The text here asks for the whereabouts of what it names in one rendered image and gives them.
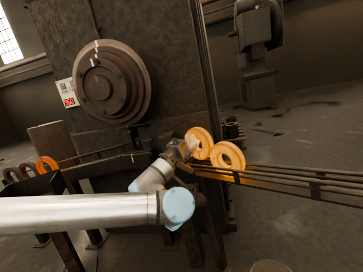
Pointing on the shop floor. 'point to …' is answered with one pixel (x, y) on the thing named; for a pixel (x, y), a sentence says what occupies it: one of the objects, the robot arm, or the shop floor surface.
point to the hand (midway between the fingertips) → (197, 139)
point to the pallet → (233, 131)
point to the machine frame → (59, 24)
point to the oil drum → (54, 143)
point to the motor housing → (194, 230)
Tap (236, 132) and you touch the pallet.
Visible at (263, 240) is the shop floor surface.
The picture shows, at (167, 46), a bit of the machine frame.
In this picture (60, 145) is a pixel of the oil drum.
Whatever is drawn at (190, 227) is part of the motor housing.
